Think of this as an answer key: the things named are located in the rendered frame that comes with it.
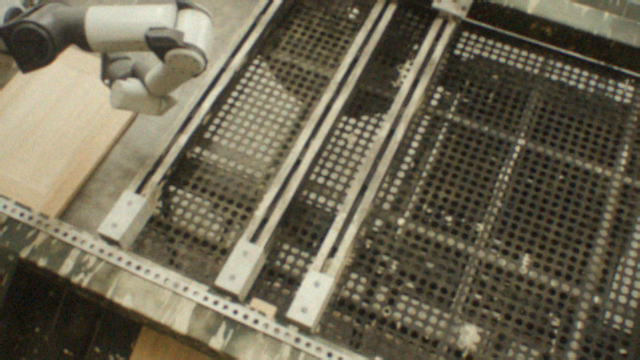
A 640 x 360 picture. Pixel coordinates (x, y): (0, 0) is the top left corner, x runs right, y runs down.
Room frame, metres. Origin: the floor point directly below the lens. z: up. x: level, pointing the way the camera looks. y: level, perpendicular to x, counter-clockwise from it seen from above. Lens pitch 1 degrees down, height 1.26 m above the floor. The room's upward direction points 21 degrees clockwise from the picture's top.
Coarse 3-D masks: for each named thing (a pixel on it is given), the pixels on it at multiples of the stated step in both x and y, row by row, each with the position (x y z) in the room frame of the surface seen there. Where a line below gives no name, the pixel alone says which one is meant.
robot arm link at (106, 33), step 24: (168, 0) 1.29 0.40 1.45; (96, 24) 1.27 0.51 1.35; (120, 24) 1.26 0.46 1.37; (144, 24) 1.26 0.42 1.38; (168, 24) 1.26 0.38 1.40; (96, 48) 1.29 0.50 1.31; (120, 48) 1.29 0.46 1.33; (144, 48) 1.29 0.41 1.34; (168, 48) 1.26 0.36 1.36; (192, 72) 1.31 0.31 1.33
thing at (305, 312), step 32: (448, 0) 1.91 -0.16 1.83; (448, 32) 1.89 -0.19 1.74; (416, 64) 1.83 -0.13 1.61; (416, 96) 1.77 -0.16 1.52; (384, 128) 1.71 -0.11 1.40; (384, 160) 1.65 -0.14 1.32; (352, 192) 1.60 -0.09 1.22; (352, 224) 1.56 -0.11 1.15; (320, 256) 1.51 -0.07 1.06; (320, 288) 1.47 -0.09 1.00; (288, 320) 1.45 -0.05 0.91
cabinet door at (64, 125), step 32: (64, 64) 1.88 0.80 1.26; (96, 64) 1.88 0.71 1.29; (0, 96) 1.81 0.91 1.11; (32, 96) 1.82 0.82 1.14; (64, 96) 1.82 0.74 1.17; (96, 96) 1.82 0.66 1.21; (0, 128) 1.76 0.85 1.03; (32, 128) 1.76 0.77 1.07; (64, 128) 1.76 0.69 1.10; (96, 128) 1.76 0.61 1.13; (0, 160) 1.70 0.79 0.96; (32, 160) 1.70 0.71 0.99; (64, 160) 1.71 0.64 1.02; (96, 160) 1.70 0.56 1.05; (0, 192) 1.65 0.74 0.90; (32, 192) 1.65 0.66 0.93; (64, 192) 1.65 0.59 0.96
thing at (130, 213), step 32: (288, 0) 2.00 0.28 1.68; (256, 32) 1.88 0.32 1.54; (224, 64) 1.82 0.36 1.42; (192, 96) 1.75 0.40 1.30; (224, 96) 1.80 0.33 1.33; (192, 128) 1.70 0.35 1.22; (160, 160) 1.65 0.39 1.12; (128, 192) 1.59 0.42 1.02; (160, 192) 1.64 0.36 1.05; (128, 224) 1.55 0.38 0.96
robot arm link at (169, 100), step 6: (150, 78) 1.42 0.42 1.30; (150, 84) 1.42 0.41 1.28; (150, 90) 1.43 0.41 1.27; (156, 90) 1.42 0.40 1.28; (156, 96) 1.44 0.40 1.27; (162, 96) 1.44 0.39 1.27; (168, 96) 1.45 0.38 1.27; (174, 96) 1.46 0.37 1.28; (162, 102) 1.50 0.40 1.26; (168, 102) 1.47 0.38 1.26; (174, 102) 1.48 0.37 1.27; (162, 108) 1.50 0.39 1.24; (168, 108) 1.50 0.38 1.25; (156, 114) 1.52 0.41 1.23; (162, 114) 1.53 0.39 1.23
